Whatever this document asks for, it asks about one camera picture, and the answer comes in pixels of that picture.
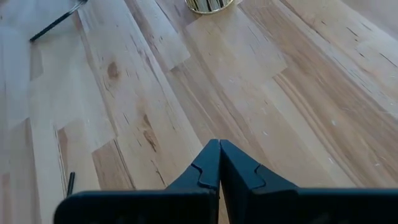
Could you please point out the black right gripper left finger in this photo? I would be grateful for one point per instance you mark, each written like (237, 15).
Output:
(174, 205)

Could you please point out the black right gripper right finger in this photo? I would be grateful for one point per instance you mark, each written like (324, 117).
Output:
(280, 205)

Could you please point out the black ballpoint pen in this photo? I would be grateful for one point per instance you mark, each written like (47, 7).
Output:
(71, 183)
(56, 21)

